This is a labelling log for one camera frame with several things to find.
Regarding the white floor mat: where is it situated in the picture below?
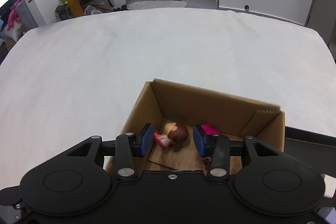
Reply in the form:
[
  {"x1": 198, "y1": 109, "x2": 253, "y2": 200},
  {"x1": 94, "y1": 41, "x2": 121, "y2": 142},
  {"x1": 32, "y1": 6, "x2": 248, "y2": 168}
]
[{"x1": 127, "y1": 1, "x2": 187, "y2": 10}]

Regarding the magenta figurine toy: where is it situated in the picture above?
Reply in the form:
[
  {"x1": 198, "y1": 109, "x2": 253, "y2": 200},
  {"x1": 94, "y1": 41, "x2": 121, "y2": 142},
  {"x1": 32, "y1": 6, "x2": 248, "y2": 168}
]
[{"x1": 201, "y1": 124, "x2": 221, "y2": 135}]

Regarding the brown-haired doll figurine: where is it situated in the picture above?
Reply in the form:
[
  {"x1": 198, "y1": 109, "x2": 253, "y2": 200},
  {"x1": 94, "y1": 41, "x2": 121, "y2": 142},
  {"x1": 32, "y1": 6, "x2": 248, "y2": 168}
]
[{"x1": 153, "y1": 122, "x2": 190, "y2": 149}]

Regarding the black shallow tray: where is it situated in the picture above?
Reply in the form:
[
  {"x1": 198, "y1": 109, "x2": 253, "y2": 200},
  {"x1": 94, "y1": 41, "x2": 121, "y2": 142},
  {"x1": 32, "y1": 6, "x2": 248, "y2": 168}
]
[{"x1": 285, "y1": 126, "x2": 336, "y2": 177}]

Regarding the brown cardboard box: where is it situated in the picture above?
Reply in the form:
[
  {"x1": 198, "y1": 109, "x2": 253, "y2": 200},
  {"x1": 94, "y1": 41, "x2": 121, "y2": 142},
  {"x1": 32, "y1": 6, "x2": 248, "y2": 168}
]
[{"x1": 106, "y1": 79, "x2": 285, "y2": 173}]

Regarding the white tablecloth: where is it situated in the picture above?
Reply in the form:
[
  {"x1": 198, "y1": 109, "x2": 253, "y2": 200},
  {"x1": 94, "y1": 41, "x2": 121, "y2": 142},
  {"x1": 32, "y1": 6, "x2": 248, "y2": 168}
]
[{"x1": 1, "y1": 8, "x2": 335, "y2": 188}]

